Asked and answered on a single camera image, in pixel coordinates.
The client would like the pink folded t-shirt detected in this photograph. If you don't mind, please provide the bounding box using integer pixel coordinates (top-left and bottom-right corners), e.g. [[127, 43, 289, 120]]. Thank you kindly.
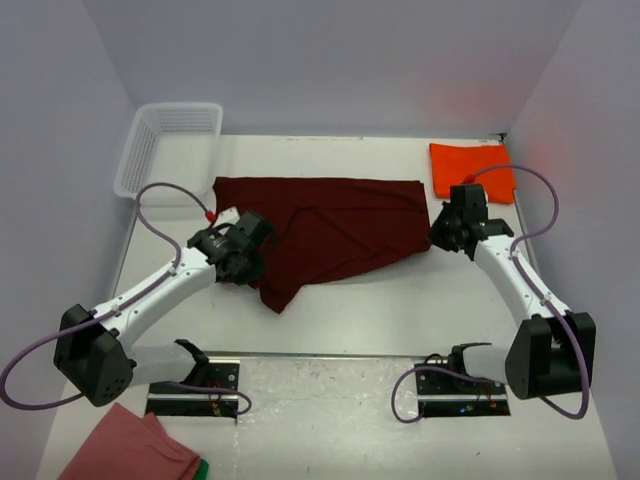
[[59, 403, 201, 480]]

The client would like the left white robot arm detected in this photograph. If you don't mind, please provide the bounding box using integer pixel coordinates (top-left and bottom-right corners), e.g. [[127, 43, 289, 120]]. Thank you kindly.
[[54, 208, 277, 407]]

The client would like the white plastic basket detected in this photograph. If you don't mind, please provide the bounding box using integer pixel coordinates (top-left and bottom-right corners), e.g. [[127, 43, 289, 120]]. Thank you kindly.
[[113, 102, 223, 200]]

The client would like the green cloth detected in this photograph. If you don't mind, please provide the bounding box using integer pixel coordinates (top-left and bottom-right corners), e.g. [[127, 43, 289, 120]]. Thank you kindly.
[[193, 458, 209, 480]]

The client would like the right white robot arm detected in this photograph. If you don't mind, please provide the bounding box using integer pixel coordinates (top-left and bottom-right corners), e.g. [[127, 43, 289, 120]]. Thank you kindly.
[[429, 184, 596, 400]]

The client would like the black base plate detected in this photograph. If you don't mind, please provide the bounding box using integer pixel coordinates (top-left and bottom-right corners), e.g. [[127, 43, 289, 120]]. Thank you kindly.
[[414, 371, 511, 418], [144, 355, 241, 418]]

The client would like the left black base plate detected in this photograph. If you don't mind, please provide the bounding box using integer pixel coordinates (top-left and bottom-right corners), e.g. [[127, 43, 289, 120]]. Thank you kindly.
[[144, 355, 241, 418]]

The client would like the folded orange t-shirt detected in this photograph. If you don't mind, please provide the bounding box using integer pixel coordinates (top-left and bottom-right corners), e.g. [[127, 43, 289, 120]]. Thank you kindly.
[[428, 143, 517, 205]]

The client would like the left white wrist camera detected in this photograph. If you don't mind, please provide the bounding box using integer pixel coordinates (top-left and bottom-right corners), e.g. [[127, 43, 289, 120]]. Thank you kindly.
[[205, 207, 240, 226]]

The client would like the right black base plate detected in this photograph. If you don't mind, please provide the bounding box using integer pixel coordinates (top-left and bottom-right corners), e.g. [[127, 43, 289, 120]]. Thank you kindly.
[[414, 371, 511, 418]]

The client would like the dark red t-shirt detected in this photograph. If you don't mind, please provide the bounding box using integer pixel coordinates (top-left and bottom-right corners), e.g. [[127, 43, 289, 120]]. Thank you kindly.
[[213, 177, 430, 313]]

